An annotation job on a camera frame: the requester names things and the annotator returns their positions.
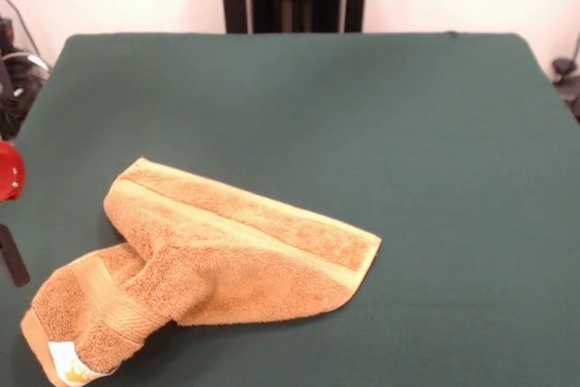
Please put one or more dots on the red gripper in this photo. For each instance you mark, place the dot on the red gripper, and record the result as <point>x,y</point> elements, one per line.
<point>11,171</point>

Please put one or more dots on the tan terry towel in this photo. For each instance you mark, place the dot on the tan terry towel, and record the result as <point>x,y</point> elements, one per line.
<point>254,269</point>

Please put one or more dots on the black power box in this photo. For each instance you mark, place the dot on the black power box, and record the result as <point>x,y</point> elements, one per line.
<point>5,33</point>

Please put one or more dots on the dark green table cloth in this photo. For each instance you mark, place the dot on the dark green table cloth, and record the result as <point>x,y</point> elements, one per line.
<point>317,133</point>

